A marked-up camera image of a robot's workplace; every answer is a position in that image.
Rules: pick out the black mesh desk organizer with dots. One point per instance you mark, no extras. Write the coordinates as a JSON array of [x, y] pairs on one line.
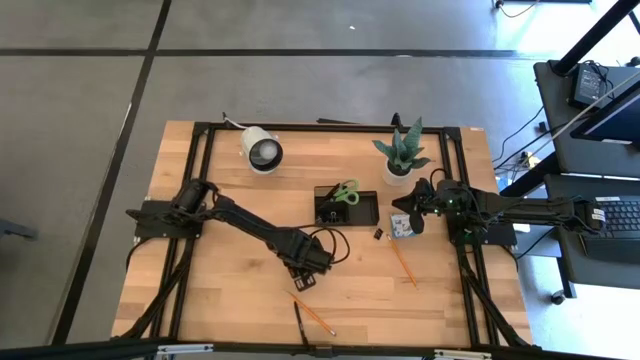
[[362, 212]]

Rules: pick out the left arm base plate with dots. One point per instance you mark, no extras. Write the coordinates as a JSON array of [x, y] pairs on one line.
[[145, 227]]

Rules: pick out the white plant pot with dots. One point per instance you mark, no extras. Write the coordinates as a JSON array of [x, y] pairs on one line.
[[392, 179]]

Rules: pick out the black rig crossbar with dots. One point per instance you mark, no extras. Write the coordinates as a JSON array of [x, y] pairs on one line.
[[75, 350]]

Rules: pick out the black power adapter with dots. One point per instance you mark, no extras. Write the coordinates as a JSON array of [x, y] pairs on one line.
[[587, 85]]

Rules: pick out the black diagonal pole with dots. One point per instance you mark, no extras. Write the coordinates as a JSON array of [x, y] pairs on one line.
[[595, 35]]

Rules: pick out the yellow power strip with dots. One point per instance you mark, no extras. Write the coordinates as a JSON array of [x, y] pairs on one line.
[[530, 160]]

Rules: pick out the white desk lamp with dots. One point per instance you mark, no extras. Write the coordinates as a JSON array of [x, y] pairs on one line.
[[260, 150]]

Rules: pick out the black computer monitor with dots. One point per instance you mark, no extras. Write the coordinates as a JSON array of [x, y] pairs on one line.
[[615, 122]]

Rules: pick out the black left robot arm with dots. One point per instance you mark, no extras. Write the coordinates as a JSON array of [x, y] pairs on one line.
[[240, 220]]

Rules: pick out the thin black pen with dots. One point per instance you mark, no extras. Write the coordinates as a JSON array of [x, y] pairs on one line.
[[300, 322]]

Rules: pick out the blue sticky note box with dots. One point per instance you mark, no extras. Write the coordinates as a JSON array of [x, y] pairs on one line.
[[400, 227]]

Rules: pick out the white paper sheet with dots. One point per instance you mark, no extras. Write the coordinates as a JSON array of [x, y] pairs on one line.
[[523, 228]]

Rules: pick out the black aluminium table frame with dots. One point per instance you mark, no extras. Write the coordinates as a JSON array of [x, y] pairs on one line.
[[325, 127]]

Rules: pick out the grey floor object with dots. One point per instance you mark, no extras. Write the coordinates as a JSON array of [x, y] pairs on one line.
[[17, 229]]

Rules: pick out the white diagonal rod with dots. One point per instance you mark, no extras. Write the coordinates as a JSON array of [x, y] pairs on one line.
[[590, 107]]

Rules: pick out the dark grey keyboard desk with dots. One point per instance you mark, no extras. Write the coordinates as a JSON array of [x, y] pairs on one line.
[[600, 272]]

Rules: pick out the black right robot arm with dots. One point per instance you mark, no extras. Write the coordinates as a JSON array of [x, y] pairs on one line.
[[525, 207]]

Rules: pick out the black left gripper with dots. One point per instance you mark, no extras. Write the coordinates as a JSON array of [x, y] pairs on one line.
[[307, 255]]

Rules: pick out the black caster wheel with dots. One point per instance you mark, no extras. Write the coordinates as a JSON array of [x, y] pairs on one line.
[[557, 298]]

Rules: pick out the yellow pencil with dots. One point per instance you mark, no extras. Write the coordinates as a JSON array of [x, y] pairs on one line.
[[310, 312], [401, 260]]

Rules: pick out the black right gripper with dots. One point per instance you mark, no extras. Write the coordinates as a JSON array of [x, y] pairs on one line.
[[445, 199]]

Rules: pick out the green snake plant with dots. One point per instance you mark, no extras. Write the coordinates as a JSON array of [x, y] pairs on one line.
[[402, 150]]

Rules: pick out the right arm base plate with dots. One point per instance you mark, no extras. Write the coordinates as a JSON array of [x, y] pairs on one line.
[[500, 240]]

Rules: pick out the black computer keyboard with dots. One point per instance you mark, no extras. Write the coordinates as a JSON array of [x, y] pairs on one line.
[[622, 220]]

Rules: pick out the black table edge clamp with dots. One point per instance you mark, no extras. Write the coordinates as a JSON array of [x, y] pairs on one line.
[[396, 121]]

